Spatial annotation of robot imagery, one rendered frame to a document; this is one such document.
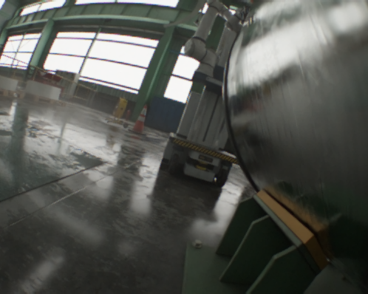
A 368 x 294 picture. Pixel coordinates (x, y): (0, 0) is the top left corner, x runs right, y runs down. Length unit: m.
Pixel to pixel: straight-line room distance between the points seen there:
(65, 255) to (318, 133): 0.58
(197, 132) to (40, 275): 1.65
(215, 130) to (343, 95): 1.70
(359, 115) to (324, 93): 0.05
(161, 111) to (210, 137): 8.57
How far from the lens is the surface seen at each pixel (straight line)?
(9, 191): 0.76
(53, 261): 0.51
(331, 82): 0.20
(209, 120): 1.81
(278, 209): 0.48
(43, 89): 5.53
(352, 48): 0.18
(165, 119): 10.18
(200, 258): 0.62
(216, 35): 4.48
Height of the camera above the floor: 0.39
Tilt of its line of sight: 5 degrees down
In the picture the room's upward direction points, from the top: 19 degrees clockwise
